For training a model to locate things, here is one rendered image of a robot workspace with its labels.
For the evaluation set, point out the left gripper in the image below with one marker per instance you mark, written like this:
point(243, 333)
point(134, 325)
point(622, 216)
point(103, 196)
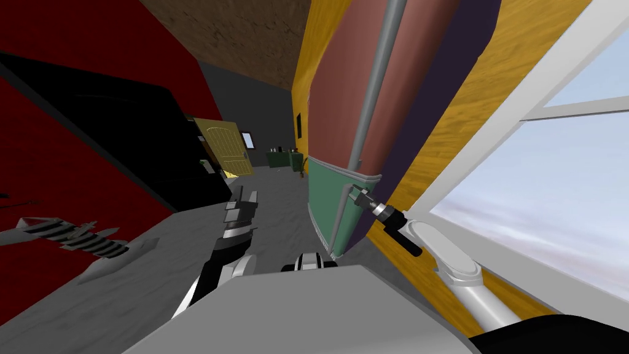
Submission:
point(239, 215)

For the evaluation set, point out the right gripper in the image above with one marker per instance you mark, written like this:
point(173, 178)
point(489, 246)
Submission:
point(366, 199)

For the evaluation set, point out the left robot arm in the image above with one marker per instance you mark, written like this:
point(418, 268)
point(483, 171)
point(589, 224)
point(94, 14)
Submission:
point(227, 255)

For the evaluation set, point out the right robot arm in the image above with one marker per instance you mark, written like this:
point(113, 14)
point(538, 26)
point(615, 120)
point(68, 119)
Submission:
point(457, 260)

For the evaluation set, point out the green fridge door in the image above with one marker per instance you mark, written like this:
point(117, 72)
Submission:
point(322, 196)

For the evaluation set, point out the green cabinet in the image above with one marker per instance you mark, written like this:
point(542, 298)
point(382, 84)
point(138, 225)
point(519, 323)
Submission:
point(282, 160)

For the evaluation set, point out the yellow room door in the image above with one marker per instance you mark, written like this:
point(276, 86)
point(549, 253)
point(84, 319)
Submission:
point(226, 147)

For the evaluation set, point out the small window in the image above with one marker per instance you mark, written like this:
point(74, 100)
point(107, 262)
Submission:
point(248, 140)

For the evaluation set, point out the red-brown fridge door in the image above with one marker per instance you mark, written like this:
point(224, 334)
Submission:
point(334, 98)

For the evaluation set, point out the purple fridge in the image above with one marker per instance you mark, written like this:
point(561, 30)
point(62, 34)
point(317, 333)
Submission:
point(432, 98)

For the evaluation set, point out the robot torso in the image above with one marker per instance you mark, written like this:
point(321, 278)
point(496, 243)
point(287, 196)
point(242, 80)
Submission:
point(304, 314)

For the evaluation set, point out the large black block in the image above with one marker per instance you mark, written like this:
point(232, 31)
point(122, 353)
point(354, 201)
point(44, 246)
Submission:
point(123, 137)

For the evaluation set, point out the grey black striped object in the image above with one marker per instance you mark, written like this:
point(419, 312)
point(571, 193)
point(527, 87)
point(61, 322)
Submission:
point(73, 238)

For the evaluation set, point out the large white-framed window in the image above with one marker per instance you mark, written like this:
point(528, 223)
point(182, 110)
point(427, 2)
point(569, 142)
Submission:
point(540, 187)

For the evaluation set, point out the black wall picture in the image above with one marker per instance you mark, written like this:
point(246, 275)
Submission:
point(299, 126)

